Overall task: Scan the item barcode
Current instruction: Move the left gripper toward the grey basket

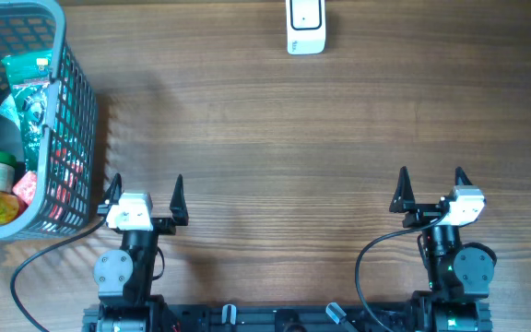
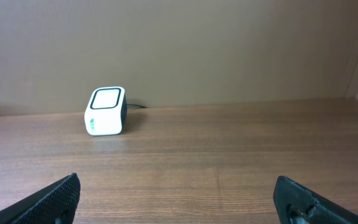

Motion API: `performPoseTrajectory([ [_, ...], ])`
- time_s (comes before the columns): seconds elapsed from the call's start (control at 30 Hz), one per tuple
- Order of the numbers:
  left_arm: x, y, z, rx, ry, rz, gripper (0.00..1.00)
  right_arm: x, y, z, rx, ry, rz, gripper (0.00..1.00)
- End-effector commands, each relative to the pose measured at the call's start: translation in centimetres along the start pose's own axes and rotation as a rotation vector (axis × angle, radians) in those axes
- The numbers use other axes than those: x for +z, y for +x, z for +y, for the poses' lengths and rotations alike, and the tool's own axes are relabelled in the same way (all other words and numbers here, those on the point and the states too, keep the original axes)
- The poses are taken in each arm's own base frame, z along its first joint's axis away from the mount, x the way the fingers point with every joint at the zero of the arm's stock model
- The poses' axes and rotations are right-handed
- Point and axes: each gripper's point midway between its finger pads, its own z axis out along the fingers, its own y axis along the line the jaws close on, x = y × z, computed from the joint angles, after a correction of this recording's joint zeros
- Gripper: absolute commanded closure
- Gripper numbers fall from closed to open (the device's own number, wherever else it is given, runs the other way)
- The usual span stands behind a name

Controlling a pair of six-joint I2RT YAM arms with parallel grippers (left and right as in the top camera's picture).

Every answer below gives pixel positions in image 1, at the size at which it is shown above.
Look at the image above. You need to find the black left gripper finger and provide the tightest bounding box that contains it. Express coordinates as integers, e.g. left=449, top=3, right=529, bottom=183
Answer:
left=170, top=174, right=189, bottom=226
left=102, top=173, right=122, bottom=204

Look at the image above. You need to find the red stick packet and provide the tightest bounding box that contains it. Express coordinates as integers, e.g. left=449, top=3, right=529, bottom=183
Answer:
left=49, top=148, right=83, bottom=220

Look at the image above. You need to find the small red white packet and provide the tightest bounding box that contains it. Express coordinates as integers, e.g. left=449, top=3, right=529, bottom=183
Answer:
left=12, top=171, right=38, bottom=206

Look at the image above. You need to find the green 3M product pouch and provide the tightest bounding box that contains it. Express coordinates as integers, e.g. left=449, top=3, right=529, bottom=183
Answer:
left=1, top=50, right=53, bottom=172

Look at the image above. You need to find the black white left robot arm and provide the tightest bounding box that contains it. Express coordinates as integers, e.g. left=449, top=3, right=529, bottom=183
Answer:
left=82, top=174, right=189, bottom=332

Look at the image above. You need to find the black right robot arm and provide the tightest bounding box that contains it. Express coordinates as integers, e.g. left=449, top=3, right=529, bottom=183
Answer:
left=389, top=167, right=497, bottom=332

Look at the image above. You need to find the white barcode scanner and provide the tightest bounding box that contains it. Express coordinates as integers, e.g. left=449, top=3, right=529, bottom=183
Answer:
left=286, top=0, right=326, bottom=55

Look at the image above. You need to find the grey plastic mesh basket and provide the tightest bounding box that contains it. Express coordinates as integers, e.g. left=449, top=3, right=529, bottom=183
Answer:
left=0, top=1, right=98, bottom=241

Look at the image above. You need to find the pale teal flat packet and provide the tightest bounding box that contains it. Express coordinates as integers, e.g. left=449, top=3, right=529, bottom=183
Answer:
left=0, top=94, right=20, bottom=128

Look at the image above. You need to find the black left camera cable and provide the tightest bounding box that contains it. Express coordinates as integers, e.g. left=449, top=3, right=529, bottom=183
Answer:
left=9, top=216, right=110, bottom=332

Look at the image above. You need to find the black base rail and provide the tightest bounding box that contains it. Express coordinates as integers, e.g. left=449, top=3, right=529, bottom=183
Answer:
left=82, top=302, right=493, bottom=332

